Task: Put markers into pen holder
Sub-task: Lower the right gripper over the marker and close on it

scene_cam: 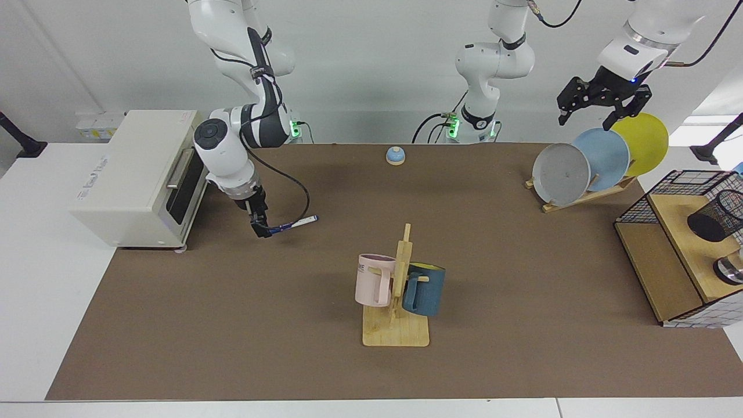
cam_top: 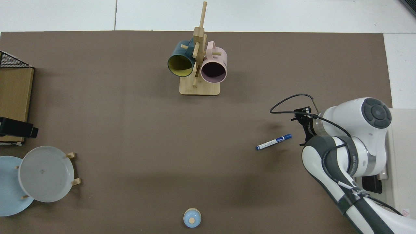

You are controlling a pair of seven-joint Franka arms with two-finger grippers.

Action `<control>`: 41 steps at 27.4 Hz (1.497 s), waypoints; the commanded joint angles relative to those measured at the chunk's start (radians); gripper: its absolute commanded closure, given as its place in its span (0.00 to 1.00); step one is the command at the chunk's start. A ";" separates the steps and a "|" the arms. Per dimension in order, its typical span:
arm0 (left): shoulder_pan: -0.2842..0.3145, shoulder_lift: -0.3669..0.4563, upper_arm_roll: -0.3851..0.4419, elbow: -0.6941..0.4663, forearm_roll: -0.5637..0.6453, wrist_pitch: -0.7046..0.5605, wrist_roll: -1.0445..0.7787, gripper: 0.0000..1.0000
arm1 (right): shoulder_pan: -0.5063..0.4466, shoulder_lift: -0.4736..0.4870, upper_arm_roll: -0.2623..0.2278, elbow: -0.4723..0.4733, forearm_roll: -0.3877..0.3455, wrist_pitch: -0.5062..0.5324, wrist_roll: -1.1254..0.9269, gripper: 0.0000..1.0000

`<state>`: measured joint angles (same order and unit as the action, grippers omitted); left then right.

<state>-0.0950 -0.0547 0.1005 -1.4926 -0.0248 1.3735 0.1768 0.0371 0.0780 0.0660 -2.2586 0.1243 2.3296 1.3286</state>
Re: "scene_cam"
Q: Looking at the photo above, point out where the blue and white marker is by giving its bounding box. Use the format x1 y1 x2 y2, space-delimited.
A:
268 215 319 233

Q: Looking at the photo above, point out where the black mesh pen holder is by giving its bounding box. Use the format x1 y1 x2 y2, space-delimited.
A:
687 189 743 243

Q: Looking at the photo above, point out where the yellow plate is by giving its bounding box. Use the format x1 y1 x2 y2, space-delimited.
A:
609 113 670 178

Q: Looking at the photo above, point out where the light blue plate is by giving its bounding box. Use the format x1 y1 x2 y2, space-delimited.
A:
572 128 631 193

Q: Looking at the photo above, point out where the grey plate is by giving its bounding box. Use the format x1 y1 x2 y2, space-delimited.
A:
532 143 591 207

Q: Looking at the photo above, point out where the wooden plate rack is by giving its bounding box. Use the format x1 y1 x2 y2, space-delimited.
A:
525 160 639 214

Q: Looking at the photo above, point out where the black stand pole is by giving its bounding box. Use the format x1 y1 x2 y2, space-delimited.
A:
690 113 743 165
0 111 48 159

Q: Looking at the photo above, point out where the brown table cloth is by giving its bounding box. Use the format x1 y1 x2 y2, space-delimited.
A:
45 143 743 401

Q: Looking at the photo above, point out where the pink mug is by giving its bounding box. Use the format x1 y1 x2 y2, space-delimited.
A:
355 254 397 308

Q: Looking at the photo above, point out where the pale toaster oven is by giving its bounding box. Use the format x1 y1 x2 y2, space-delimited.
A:
68 110 220 254

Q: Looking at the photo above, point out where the wooden cup stand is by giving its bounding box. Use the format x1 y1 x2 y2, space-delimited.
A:
362 224 431 348

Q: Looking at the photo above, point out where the dark teal mug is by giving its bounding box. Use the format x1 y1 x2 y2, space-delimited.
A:
402 262 446 318

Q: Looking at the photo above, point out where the black arm base cable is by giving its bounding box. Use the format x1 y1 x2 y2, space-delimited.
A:
290 118 315 144
412 90 468 144

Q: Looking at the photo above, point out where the wire basket with wooden floor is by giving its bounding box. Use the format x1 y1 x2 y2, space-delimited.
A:
614 170 743 329

